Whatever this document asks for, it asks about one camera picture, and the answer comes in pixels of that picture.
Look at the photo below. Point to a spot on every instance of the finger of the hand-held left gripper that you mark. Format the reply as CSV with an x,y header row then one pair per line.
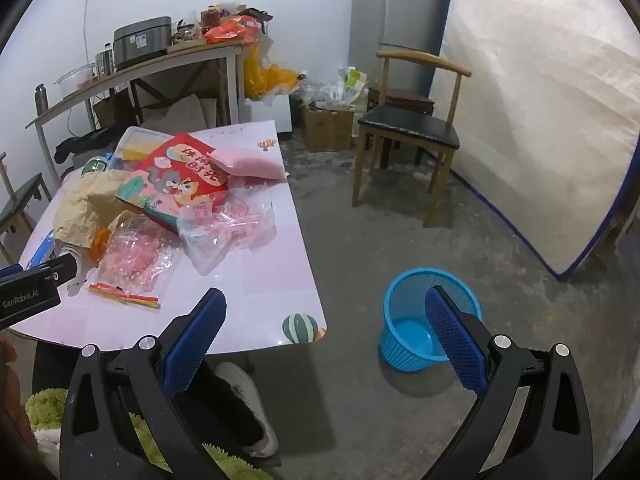
x,y
60,269

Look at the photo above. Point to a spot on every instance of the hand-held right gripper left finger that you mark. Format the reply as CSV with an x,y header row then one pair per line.
x,y
195,345

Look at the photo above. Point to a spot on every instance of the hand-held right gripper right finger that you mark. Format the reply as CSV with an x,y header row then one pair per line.
x,y
457,340

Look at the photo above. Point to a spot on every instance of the brown paper bag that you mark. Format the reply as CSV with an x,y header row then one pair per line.
x,y
82,205

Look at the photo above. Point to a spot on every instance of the blue plastic basket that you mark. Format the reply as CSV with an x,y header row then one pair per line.
x,y
405,290

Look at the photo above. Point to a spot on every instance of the small clear pink-print plastic bag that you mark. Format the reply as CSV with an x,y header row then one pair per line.
x,y
135,260

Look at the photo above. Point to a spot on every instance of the green plastic bottle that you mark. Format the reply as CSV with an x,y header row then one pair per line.
x,y
95,165

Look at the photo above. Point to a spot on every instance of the person's left hand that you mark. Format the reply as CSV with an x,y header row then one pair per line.
x,y
9,385

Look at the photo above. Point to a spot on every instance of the colourful striped wrapper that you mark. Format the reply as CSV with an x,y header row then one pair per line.
x,y
130,300

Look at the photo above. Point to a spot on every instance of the wooden chair with black seat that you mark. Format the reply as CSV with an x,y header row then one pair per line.
x,y
407,127
20,200

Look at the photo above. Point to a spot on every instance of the white shoe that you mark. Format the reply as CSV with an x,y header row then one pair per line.
x,y
260,420

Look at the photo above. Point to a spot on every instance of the green fuzzy rug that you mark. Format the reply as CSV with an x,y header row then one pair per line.
x,y
42,405

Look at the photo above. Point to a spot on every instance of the pink printed tablecloth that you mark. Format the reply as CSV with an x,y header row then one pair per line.
x,y
280,270

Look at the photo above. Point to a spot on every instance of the large clear pink-print plastic bag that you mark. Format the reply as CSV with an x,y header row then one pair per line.
x,y
225,230

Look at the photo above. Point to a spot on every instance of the black bag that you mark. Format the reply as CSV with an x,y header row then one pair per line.
x,y
85,142

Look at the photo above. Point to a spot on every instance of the red snack package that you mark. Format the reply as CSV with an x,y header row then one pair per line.
x,y
170,170

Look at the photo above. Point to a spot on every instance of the clear plastic box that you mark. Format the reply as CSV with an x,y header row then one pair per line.
x,y
135,140

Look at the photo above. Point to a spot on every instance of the small brown cardboard box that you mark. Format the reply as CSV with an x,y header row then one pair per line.
x,y
107,110

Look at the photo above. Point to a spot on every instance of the metal bottle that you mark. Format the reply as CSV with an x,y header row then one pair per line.
x,y
41,100

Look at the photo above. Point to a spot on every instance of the pink sponge cloth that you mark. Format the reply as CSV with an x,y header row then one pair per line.
x,y
250,165

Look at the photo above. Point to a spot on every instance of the glass bowl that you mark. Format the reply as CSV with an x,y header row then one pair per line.
x,y
75,80

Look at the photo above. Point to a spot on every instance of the white side table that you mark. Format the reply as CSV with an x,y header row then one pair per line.
x,y
150,65

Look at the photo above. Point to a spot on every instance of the white low cabinet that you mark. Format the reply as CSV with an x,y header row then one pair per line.
x,y
270,115

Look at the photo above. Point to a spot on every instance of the grey rice cooker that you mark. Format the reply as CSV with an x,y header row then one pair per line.
x,y
140,40

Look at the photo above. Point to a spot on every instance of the beige mattress with blue edge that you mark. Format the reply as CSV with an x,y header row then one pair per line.
x,y
540,110

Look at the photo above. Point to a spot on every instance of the dark wooden stool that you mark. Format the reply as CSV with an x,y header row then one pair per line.
x,y
400,97

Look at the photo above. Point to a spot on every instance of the large cardboard box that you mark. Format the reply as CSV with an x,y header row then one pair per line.
x,y
325,127

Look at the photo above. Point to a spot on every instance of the yellow plastic bag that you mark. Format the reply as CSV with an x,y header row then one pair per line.
x,y
260,75

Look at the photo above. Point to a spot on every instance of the pile of plastic packaging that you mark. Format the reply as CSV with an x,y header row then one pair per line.
x,y
325,92

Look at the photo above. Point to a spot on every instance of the red plastic bag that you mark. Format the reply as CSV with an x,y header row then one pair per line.
x,y
230,32

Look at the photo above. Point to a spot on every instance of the red jar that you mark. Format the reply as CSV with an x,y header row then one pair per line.
x,y
211,16

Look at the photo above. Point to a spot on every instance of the grey refrigerator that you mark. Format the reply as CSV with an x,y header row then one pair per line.
x,y
400,10

